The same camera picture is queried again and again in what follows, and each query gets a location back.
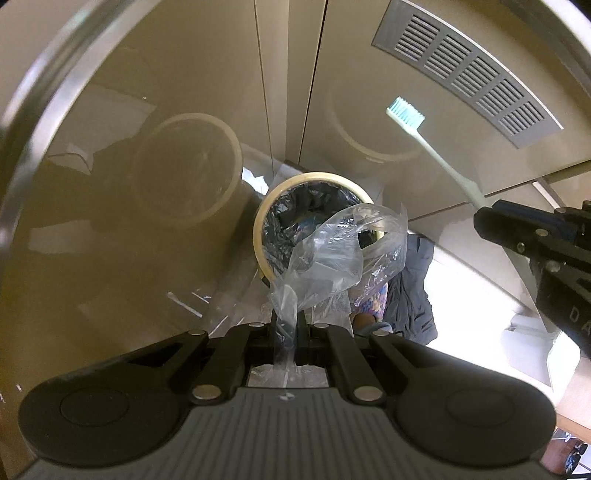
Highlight dark grey cloth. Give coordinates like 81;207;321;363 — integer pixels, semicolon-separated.
385;232;438;345

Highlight colourful patterned cloth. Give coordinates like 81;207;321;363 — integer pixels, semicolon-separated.
353;281;389;320

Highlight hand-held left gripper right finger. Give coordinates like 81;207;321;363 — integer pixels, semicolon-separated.
295;314;445;408

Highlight white box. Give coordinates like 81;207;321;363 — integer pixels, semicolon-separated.
500;313;583;389

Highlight clear plastic bag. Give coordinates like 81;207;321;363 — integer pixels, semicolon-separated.
267;202;410;389

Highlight black bin liner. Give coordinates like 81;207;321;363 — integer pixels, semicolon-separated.
261;181;366;278

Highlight cream round trash bin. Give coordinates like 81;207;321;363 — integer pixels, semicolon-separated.
252;172;385;283

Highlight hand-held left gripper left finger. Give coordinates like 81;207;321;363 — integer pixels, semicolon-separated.
121;315;279;408

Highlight white toothbrush teal bristles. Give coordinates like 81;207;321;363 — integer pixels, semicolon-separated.
385;96;491;211

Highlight grey vent grille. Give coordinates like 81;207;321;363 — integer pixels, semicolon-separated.
372;0;565;149

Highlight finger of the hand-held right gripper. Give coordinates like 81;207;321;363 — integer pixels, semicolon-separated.
491;198;591;246
473;207;555;260

